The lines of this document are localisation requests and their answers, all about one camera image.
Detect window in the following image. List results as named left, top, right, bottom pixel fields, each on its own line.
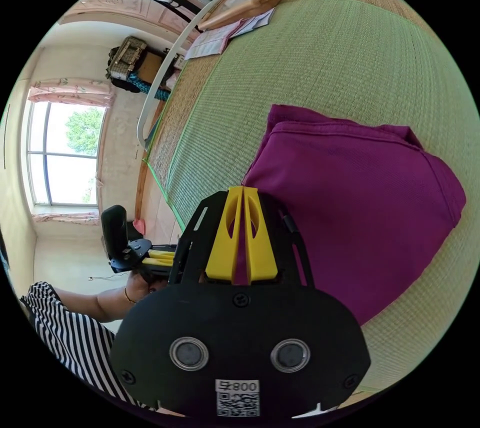
left=25, top=99, right=107, bottom=208

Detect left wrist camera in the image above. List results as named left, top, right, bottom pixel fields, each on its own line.
left=100, top=204, right=131, bottom=263

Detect pink flowered curtain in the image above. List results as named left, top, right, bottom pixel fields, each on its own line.
left=31, top=209, right=101, bottom=227
left=27, top=76, right=117, bottom=109

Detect woven basket bag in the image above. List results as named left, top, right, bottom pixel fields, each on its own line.
left=106, top=35, right=148, bottom=81

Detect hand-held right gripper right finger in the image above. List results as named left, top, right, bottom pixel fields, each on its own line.
left=243, top=186, right=280, bottom=285

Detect person's left hand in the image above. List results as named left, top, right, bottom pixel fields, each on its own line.
left=126, top=271, right=168, bottom=304

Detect person's left forearm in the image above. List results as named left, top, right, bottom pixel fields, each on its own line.
left=54, top=284, right=138, bottom=324

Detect person's body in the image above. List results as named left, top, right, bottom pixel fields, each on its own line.
left=19, top=280, right=155, bottom=411

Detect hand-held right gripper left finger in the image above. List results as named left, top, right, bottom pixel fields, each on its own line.
left=205, top=186, right=244, bottom=283

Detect brown carton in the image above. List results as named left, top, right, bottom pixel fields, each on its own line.
left=137, top=50, right=168, bottom=85

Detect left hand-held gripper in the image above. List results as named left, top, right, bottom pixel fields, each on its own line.
left=108, top=232, right=193, bottom=285

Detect pink door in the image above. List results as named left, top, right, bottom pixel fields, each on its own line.
left=59, top=0, right=205, bottom=47

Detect pink and white papers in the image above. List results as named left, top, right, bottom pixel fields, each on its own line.
left=182, top=7, right=277, bottom=61

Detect bed with green woven mat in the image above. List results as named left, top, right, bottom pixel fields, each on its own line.
left=136, top=0, right=478, bottom=396

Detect white curved bar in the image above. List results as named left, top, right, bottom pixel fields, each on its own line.
left=136, top=0, right=223, bottom=154

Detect purple red t-shirt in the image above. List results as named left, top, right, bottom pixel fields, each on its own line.
left=241, top=103, right=468, bottom=326

